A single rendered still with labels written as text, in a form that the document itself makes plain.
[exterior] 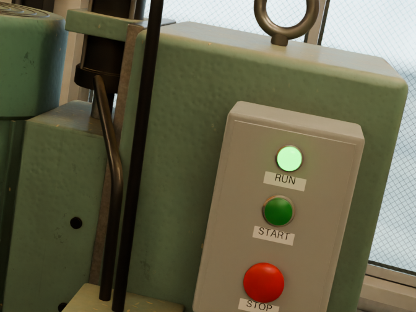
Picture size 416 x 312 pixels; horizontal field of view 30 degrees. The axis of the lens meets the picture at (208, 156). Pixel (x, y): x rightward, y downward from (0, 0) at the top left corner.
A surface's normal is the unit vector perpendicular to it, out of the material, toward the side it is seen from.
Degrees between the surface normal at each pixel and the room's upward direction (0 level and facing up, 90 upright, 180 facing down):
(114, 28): 90
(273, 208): 89
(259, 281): 90
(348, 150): 90
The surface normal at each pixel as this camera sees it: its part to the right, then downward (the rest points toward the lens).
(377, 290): -0.28, 0.17
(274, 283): 0.01, 0.17
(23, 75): 0.73, 0.28
